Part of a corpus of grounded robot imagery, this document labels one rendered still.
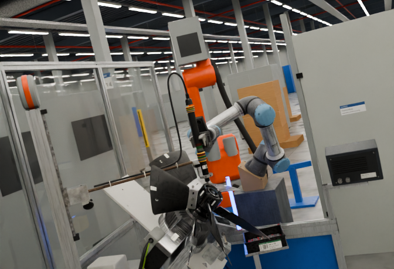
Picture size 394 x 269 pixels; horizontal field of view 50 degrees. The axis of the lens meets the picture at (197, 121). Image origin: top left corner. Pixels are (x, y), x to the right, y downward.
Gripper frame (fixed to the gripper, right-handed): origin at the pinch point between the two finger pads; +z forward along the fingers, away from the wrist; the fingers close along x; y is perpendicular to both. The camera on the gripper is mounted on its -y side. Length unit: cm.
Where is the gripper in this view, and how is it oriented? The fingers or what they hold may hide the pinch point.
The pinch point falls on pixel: (194, 138)
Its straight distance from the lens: 210.6
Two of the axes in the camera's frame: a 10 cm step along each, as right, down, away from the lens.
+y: 2.3, 9.7, 0.6
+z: -3.1, 1.3, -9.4
